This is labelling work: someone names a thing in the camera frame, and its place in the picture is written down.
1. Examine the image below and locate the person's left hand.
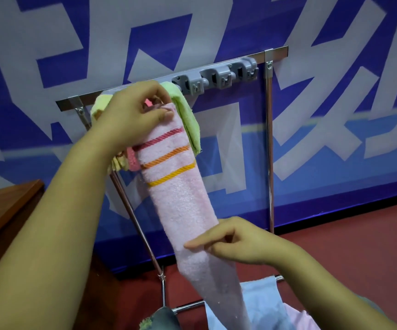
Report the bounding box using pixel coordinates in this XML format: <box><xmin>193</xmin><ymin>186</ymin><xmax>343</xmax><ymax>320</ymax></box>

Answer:
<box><xmin>88</xmin><ymin>80</ymin><xmax>175</xmax><ymax>157</ymax></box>

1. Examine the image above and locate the person's right hand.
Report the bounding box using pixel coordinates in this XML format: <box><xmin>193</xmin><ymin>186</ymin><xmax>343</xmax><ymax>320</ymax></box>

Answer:
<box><xmin>184</xmin><ymin>216</ymin><xmax>301</xmax><ymax>267</ymax></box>

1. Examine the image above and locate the yellow striped towel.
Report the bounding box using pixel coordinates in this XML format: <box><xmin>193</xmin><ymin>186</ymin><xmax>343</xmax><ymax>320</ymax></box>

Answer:
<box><xmin>91</xmin><ymin>94</ymin><xmax>130</xmax><ymax>173</ymax></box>

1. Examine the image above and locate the light blue towel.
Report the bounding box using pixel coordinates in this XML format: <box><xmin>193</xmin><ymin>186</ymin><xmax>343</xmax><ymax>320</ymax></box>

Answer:
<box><xmin>203</xmin><ymin>275</ymin><xmax>295</xmax><ymax>330</ymax></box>

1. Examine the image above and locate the light green towel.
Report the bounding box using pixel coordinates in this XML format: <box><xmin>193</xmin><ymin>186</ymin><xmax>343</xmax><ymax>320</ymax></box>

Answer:
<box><xmin>159</xmin><ymin>81</ymin><xmax>202</xmax><ymax>157</ymax></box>

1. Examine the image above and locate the metal rack frame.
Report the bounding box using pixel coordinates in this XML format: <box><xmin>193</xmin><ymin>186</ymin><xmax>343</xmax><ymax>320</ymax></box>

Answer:
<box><xmin>55</xmin><ymin>46</ymin><xmax>288</xmax><ymax>315</ymax></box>

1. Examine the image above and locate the white pink patterned towel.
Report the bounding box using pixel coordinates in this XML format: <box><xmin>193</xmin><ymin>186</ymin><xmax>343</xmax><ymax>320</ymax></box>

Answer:
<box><xmin>282</xmin><ymin>303</ymin><xmax>321</xmax><ymax>330</ymax></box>
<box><xmin>133</xmin><ymin>103</ymin><xmax>253</xmax><ymax>330</ymax></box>

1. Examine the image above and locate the person's right forearm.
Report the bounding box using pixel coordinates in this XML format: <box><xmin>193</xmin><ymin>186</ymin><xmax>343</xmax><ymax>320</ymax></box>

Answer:
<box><xmin>274</xmin><ymin>245</ymin><xmax>397</xmax><ymax>330</ymax></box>

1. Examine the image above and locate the person's left forearm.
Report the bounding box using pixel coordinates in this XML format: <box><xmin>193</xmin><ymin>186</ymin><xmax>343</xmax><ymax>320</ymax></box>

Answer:
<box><xmin>0</xmin><ymin>132</ymin><xmax>116</xmax><ymax>330</ymax></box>

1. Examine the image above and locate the person's left leg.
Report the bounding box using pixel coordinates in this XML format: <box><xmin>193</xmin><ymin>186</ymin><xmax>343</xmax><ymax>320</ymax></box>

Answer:
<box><xmin>139</xmin><ymin>307</ymin><xmax>180</xmax><ymax>330</ymax></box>

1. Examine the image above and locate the person's leg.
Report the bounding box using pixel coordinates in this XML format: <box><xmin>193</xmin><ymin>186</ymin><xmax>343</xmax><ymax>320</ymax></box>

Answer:
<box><xmin>139</xmin><ymin>307</ymin><xmax>180</xmax><ymax>330</ymax></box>
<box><xmin>356</xmin><ymin>294</ymin><xmax>390</xmax><ymax>317</ymax></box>

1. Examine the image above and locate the person's right leg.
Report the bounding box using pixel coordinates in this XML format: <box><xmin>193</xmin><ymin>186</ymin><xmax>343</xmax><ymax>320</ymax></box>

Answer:
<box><xmin>356</xmin><ymin>294</ymin><xmax>390</xmax><ymax>317</ymax></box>

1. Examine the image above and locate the brown wooden cabinet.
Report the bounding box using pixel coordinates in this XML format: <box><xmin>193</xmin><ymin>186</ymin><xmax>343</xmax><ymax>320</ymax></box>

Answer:
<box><xmin>0</xmin><ymin>179</ymin><xmax>123</xmax><ymax>330</ymax></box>

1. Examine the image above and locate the blue white printed banner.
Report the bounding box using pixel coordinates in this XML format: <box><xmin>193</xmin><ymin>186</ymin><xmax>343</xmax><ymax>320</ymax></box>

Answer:
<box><xmin>0</xmin><ymin>0</ymin><xmax>397</xmax><ymax>272</ymax></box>

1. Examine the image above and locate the grey plastic hook rail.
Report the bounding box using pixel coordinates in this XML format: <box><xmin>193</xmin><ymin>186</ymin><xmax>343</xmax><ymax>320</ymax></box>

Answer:
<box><xmin>170</xmin><ymin>57</ymin><xmax>258</xmax><ymax>97</ymax></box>

